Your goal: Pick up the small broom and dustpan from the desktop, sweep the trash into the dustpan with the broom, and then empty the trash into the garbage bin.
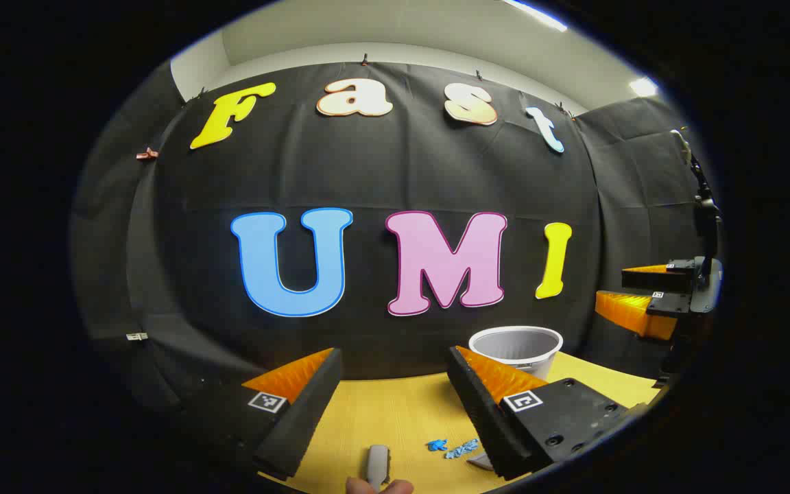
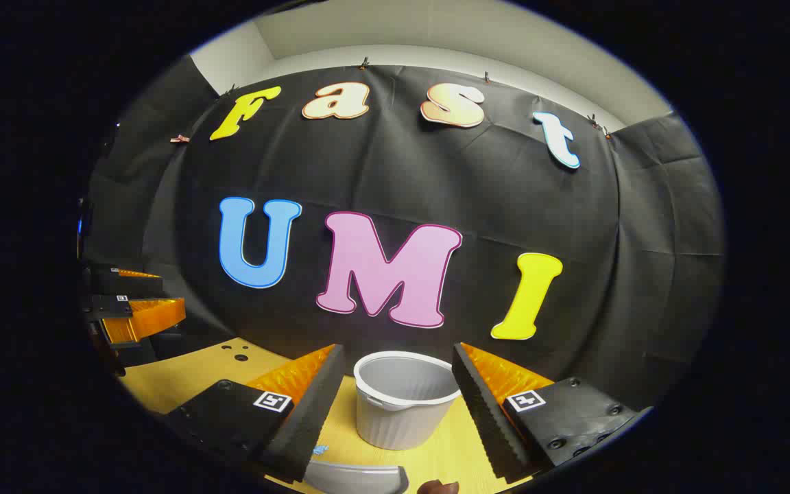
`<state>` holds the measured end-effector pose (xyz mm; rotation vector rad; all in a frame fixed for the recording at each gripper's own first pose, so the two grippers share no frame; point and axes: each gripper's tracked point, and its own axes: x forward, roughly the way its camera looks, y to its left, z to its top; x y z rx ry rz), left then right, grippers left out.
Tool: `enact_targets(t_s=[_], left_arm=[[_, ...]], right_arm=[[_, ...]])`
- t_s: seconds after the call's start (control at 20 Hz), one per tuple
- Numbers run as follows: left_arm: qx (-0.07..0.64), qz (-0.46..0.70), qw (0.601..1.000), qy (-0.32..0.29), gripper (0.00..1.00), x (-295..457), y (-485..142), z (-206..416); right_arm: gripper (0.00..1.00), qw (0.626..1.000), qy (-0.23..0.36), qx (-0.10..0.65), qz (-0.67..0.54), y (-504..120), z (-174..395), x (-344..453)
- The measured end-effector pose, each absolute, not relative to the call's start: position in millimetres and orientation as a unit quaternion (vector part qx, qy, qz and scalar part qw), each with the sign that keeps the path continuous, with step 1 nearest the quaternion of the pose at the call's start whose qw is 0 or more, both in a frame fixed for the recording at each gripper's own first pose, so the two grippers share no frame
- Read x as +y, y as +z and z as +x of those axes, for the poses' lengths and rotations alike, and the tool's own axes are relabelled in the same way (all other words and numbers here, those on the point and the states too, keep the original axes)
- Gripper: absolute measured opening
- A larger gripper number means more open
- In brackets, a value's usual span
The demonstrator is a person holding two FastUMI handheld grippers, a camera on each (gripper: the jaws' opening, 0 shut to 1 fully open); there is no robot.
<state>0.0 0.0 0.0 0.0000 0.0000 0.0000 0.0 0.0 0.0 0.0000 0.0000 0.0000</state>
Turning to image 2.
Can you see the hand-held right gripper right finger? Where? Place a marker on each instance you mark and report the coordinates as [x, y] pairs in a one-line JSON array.
[[484, 412]]

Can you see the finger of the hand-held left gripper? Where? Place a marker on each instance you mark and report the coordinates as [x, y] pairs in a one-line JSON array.
[[110, 307], [127, 285]]

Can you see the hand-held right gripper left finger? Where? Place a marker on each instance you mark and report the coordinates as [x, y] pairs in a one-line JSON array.
[[313, 412]]

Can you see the light blue paper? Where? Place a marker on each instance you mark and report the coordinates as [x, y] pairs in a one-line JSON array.
[[320, 450]]

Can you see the grey plastic dustpan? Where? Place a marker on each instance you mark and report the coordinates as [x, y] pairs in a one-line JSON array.
[[354, 478]]

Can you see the grey ribbed garbage bin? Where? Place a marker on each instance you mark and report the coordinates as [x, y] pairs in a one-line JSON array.
[[402, 418]]

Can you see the wooden desktop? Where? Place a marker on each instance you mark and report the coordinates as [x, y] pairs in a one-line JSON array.
[[182, 377]]

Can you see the black backdrop cloth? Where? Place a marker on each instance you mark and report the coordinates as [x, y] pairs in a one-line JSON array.
[[402, 171]]

